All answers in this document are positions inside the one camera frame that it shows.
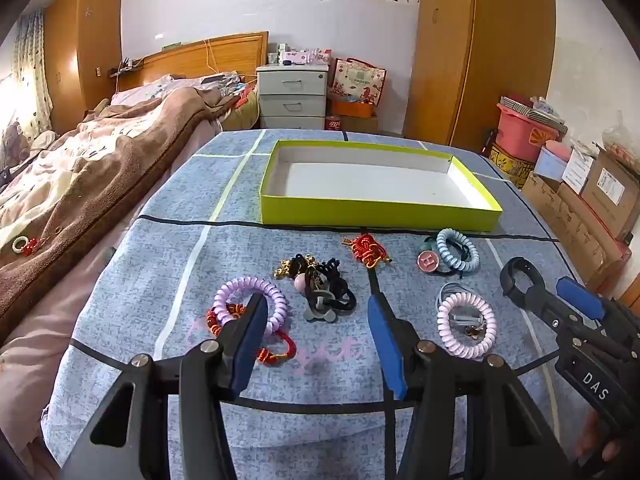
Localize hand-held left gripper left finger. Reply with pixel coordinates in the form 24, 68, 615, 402
60, 292, 271, 480

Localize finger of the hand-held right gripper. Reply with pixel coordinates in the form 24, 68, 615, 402
522, 272, 576, 336
556, 277, 621, 331

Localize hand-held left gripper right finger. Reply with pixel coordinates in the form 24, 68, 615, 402
367, 294, 571, 480

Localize black wristband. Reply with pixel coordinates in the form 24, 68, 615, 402
500, 256, 543, 311

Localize red bead bracelet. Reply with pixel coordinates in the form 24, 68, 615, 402
206, 302, 296, 363

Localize purple coil hair tie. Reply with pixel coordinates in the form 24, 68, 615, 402
212, 276, 290, 337

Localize pink coil hair tie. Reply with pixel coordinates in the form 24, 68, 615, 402
437, 292, 497, 359

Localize black hair tie grey flower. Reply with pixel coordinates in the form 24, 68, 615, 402
292, 255, 357, 322

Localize black hair tie gold charm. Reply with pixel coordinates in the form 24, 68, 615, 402
272, 254, 321, 281

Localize grey hair ties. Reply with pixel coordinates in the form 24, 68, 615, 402
436, 282, 483, 336

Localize black hair tie pink charm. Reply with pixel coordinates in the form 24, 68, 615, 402
417, 235, 473, 281

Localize red knot bracelet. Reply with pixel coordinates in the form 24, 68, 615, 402
342, 234, 393, 268

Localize blue coil hair tie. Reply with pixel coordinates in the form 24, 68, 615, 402
436, 228, 481, 273

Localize green cardboard box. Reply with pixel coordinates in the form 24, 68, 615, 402
259, 140, 503, 233

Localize person's right hand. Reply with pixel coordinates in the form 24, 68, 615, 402
575, 407, 626, 466

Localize large cardboard box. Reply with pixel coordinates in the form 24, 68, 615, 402
520, 172, 633, 291

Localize blue patterned tablecloth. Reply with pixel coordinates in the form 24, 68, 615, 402
42, 129, 596, 480

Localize printed cardboard box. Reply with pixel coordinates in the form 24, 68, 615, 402
580, 150, 640, 241

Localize white labelled box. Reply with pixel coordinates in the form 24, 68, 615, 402
560, 142, 596, 193

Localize blue box pink lid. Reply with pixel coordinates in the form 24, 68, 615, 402
534, 140, 576, 181

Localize yellow patterned box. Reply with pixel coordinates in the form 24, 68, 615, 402
487, 142, 538, 191

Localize pink plastic bin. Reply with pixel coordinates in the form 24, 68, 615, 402
496, 102, 561, 161

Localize patterned gift boxes stack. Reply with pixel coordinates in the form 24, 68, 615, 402
500, 94, 568, 133

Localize brown floral blanket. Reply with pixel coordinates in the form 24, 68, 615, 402
0, 85, 241, 346

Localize small cardboard box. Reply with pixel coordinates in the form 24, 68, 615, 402
340, 112, 379, 134

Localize orange basket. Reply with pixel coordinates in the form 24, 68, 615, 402
331, 97, 376, 118

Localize white drawer cabinet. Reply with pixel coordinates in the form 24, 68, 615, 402
256, 62, 331, 131

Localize clothes pile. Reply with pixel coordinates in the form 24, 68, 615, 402
195, 72, 261, 111

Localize large wooden wardrobe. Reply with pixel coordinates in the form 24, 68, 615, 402
402, 0, 557, 153

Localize red patterned gift bag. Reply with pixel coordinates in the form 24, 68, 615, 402
329, 57, 387, 107

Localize wooden bed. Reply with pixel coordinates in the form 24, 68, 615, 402
0, 31, 271, 480

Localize pink packets pile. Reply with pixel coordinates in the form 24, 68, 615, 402
267, 42, 333, 67

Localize dark bedside clutter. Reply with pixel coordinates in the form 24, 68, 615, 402
107, 57, 146, 78

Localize brown teddy bear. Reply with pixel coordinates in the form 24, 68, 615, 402
0, 120, 31, 171

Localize small light wooden wardrobe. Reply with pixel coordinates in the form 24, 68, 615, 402
44, 0, 125, 133

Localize floral curtain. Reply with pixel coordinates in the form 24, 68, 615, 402
10, 10, 53, 141

